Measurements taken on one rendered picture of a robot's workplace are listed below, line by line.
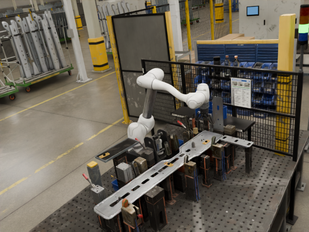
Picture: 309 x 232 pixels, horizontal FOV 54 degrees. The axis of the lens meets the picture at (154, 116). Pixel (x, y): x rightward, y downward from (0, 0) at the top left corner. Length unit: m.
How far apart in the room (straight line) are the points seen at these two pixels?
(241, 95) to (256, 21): 6.30
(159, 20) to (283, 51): 2.44
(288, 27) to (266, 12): 6.39
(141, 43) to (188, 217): 3.30
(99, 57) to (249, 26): 4.72
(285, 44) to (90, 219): 2.14
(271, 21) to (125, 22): 4.97
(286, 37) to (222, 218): 1.54
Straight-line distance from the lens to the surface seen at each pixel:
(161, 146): 2.67
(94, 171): 2.38
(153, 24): 4.86
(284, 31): 2.78
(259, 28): 9.24
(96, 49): 10.14
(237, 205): 2.54
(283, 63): 2.83
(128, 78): 5.46
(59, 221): 2.70
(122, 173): 2.35
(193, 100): 2.37
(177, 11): 6.99
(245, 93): 3.03
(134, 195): 2.22
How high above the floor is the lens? 2.33
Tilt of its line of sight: 23 degrees down
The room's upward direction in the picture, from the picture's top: 8 degrees counter-clockwise
